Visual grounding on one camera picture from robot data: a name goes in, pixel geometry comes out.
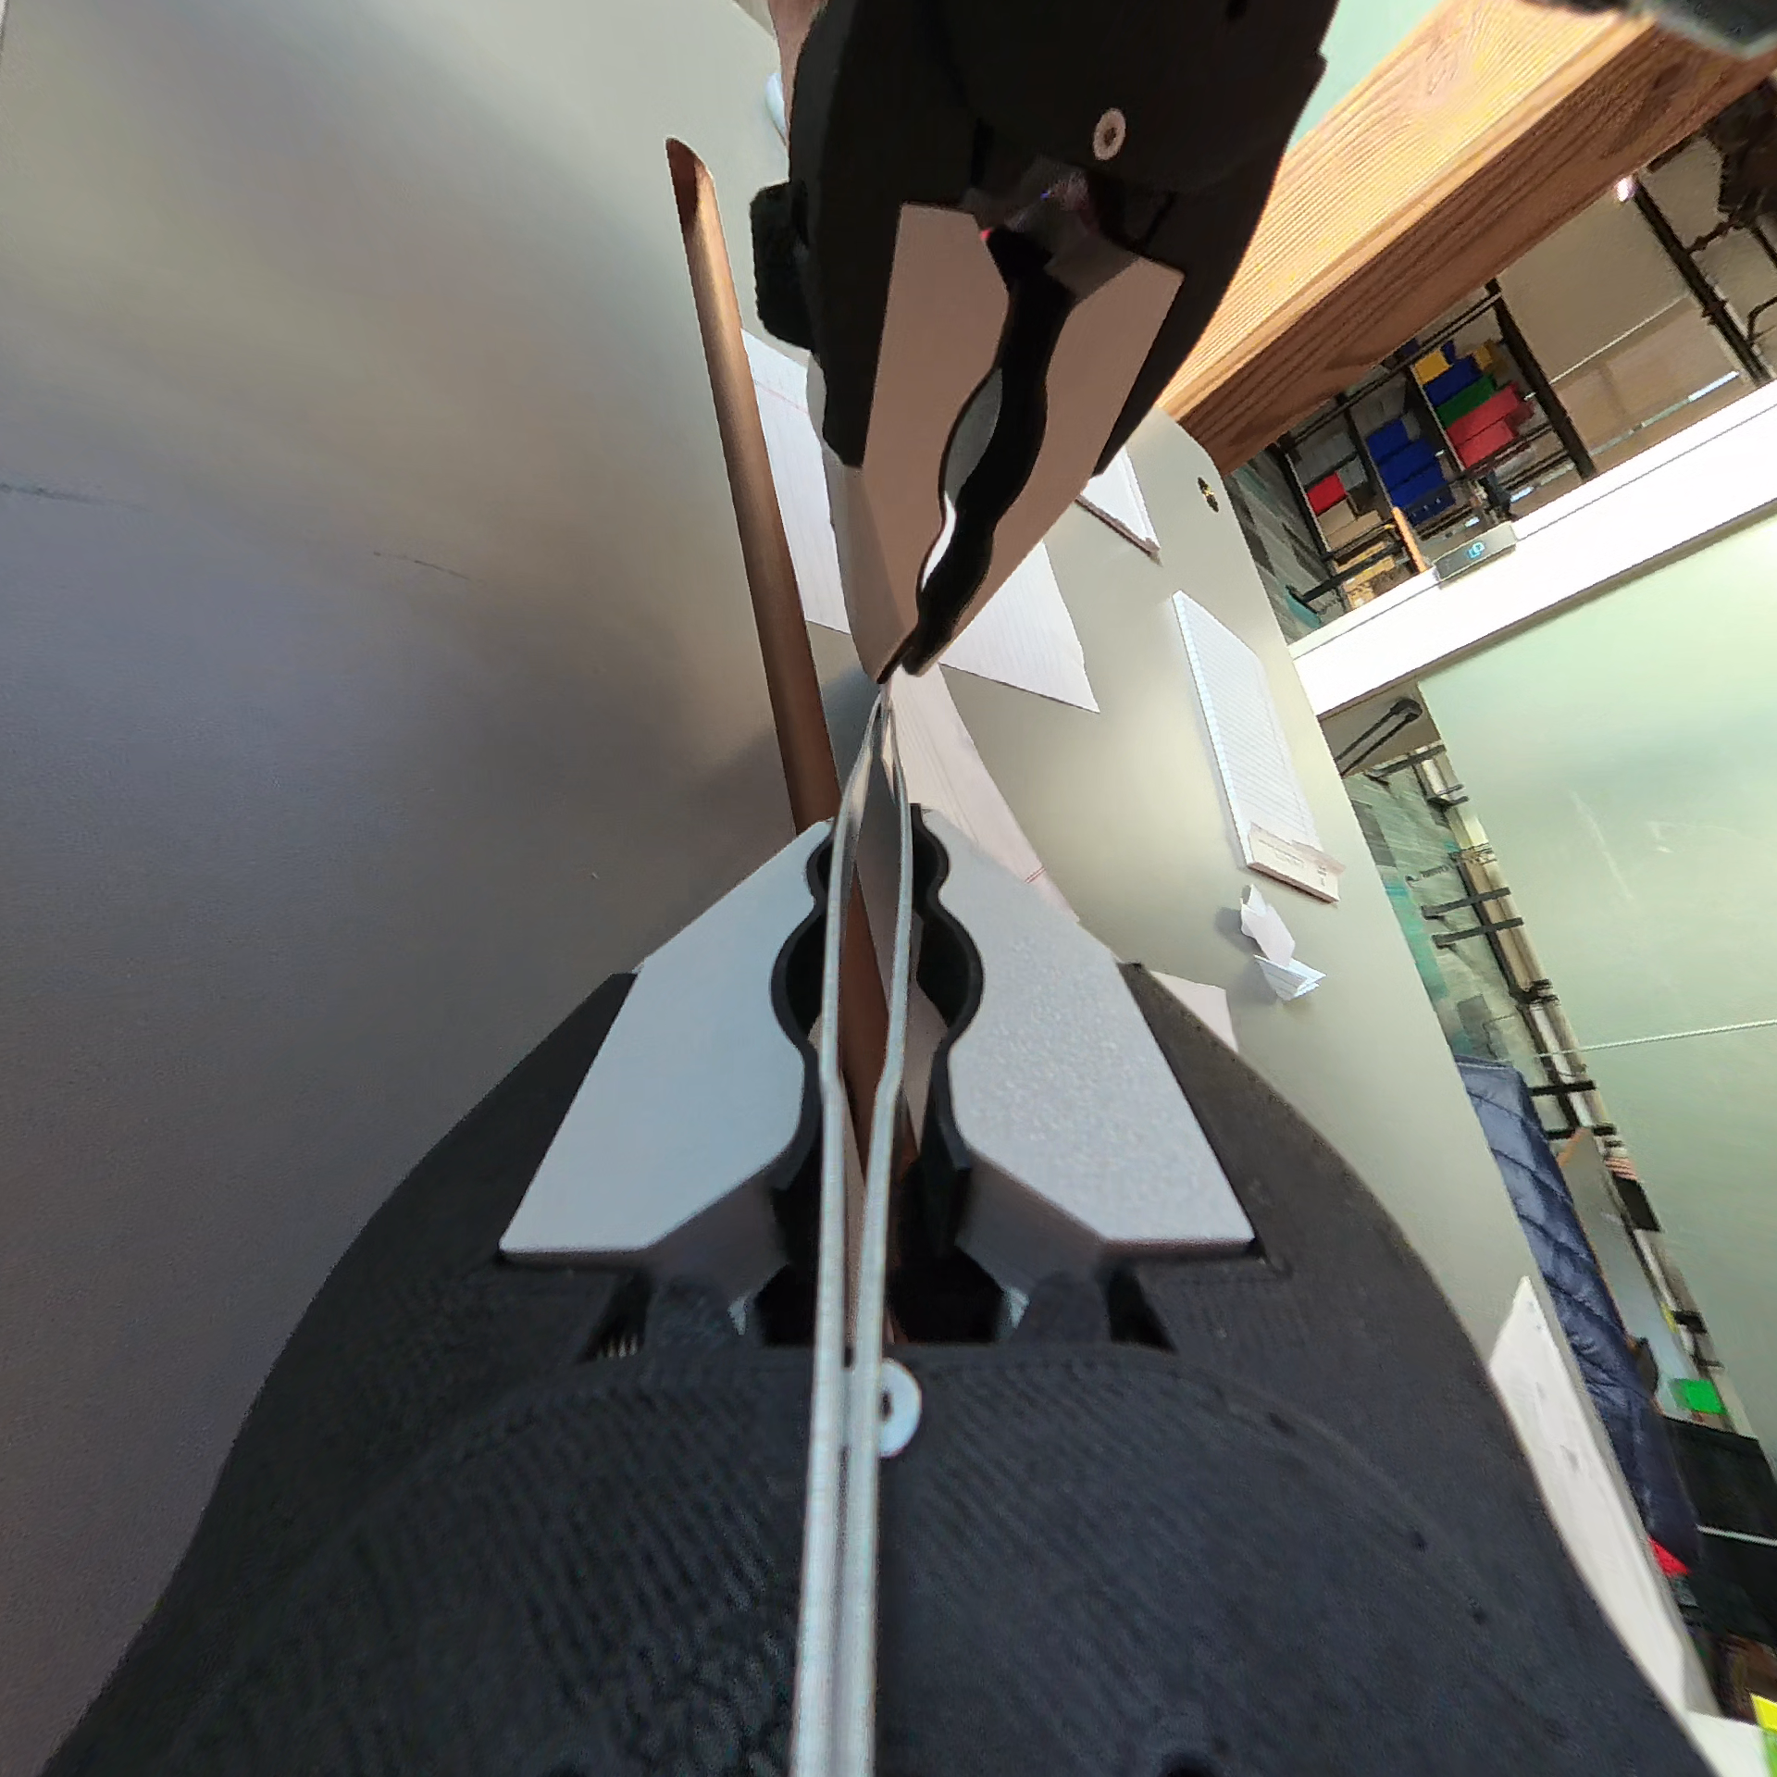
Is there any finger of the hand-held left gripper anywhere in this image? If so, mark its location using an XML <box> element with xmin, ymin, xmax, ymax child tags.
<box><xmin>861</xmin><ymin>205</ymin><xmax>1020</xmax><ymax>684</ymax></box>
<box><xmin>889</xmin><ymin>243</ymin><xmax>1186</xmax><ymax>678</ymax></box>

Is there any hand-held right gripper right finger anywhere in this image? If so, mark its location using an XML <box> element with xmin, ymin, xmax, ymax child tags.
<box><xmin>908</xmin><ymin>814</ymin><xmax>1257</xmax><ymax>1340</ymax></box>

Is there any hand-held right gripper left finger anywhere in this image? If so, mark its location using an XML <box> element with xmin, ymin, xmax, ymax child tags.
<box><xmin>496</xmin><ymin>824</ymin><xmax>840</xmax><ymax>1340</ymax></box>

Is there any white lined notepad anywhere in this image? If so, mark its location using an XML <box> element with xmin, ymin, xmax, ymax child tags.
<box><xmin>1077</xmin><ymin>448</ymin><xmax>1159</xmax><ymax>561</ymax></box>
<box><xmin>1172</xmin><ymin>590</ymin><xmax>1347</xmax><ymax>908</ymax></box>

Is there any lined paper sheet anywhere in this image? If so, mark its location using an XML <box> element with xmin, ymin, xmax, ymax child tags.
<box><xmin>1148</xmin><ymin>970</ymin><xmax>1241</xmax><ymax>1059</ymax></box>
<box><xmin>743</xmin><ymin>329</ymin><xmax>1097</xmax><ymax>920</ymax></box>

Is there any folded white paper scrap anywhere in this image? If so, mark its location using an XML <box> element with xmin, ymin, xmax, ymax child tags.
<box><xmin>1234</xmin><ymin>883</ymin><xmax>1332</xmax><ymax>1005</ymax></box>

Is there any metal shelf with coloured crates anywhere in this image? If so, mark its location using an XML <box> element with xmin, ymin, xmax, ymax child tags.
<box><xmin>1267</xmin><ymin>300</ymin><xmax>1598</xmax><ymax>590</ymax></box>

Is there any navy puffer jacket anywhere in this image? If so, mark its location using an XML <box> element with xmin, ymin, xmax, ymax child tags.
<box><xmin>1456</xmin><ymin>1054</ymin><xmax>1697</xmax><ymax>1561</ymax></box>

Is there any printed paper sheet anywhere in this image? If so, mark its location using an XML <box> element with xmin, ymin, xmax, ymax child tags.
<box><xmin>1483</xmin><ymin>1275</ymin><xmax>1727</xmax><ymax>1723</ymax></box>

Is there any wooden post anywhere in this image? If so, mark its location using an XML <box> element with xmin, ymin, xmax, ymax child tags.
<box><xmin>1159</xmin><ymin>0</ymin><xmax>1777</xmax><ymax>438</ymax></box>

